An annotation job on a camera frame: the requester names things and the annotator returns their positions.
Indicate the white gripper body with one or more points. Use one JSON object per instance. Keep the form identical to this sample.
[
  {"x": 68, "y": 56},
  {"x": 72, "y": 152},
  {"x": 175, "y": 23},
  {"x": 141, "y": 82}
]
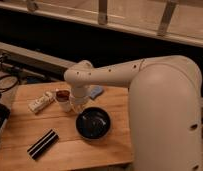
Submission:
[{"x": 78, "y": 104}]

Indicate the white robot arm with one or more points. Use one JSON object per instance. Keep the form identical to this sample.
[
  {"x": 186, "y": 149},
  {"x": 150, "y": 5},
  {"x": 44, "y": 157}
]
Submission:
[{"x": 164, "y": 106}]

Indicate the black ceramic bowl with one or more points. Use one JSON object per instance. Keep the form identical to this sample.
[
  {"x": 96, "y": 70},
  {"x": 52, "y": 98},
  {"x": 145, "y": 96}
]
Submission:
[{"x": 93, "y": 123}]

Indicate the white cup with red contents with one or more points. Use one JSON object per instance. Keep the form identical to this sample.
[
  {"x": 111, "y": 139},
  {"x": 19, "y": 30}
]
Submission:
[{"x": 62, "y": 98}]

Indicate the blue sponge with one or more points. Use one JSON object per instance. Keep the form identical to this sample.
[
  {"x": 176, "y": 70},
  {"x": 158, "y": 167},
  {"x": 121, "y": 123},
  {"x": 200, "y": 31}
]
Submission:
[{"x": 95, "y": 92}]

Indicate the black striped box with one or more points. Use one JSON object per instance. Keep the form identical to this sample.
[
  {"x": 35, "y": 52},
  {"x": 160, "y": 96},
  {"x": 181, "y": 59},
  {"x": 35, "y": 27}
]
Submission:
[{"x": 38, "y": 148}]

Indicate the round black-rimmed object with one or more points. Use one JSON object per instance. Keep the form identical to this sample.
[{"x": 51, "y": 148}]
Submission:
[{"x": 7, "y": 82}]

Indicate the metal railing bracket middle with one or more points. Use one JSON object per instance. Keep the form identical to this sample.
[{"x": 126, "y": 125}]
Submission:
[{"x": 102, "y": 12}]

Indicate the metal railing bracket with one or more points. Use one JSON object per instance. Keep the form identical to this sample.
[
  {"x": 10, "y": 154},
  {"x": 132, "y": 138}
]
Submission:
[
  {"x": 166, "y": 17},
  {"x": 31, "y": 5},
  {"x": 102, "y": 12}
]

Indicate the metal railing bracket left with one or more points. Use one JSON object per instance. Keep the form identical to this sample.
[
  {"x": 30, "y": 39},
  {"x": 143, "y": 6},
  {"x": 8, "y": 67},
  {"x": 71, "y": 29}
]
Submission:
[{"x": 31, "y": 5}]

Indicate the metal railing bracket right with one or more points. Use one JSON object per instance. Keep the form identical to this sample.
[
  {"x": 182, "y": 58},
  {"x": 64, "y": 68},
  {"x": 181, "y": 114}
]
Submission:
[{"x": 166, "y": 17}]

